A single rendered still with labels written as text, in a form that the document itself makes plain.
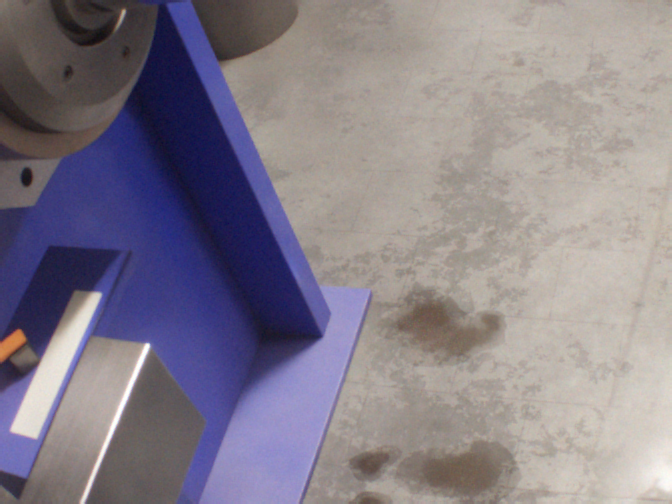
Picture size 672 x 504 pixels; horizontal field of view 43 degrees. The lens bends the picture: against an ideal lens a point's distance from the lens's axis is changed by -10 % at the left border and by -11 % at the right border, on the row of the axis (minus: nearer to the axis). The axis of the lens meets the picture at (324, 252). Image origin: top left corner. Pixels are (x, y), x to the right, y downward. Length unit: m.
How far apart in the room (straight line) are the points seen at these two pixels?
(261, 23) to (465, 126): 0.74
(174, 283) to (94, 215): 0.27
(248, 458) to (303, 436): 0.11
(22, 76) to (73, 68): 0.08
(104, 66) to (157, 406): 0.35
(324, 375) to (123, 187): 0.59
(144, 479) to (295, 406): 0.97
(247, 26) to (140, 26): 1.65
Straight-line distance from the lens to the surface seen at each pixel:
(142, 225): 1.50
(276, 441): 1.75
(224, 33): 2.64
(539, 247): 1.91
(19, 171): 1.07
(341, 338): 1.84
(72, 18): 0.90
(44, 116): 0.88
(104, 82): 0.94
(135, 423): 0.82
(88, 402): 0.82
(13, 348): 0.97
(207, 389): 1.72
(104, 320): 0.99
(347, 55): 2.53
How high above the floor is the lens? 1.46
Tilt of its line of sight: 46 degrees down
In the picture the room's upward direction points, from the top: 23 degrees counter-clockwise
